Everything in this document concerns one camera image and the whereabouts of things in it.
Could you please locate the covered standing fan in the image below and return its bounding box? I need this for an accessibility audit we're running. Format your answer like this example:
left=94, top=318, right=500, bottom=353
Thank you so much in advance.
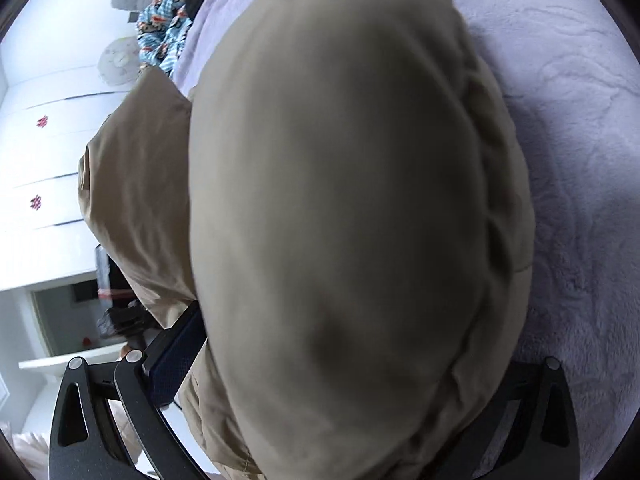
left=98, top=36, right=140, bottom=87

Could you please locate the white wardrobe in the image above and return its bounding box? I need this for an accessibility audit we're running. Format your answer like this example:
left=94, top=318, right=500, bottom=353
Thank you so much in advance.
left=1, top=67, right=131, bottom=290

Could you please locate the blue monkey print garment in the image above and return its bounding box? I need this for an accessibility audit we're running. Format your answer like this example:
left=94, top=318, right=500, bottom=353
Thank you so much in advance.
left=137, top=0, right=192, bottom=77

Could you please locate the white shelf desk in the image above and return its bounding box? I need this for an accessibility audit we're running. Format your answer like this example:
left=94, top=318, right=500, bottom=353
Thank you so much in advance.
left=6, top=278, right=126, bottom=379

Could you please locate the lavender bed blanket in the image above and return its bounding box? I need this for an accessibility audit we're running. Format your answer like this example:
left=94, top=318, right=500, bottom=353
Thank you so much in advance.
left=176, top=0, right=639, bottom=479

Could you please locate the beige puffer jacket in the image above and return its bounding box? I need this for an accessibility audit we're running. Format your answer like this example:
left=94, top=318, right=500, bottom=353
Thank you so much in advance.
left=78, top=0, right=535, bottom=479

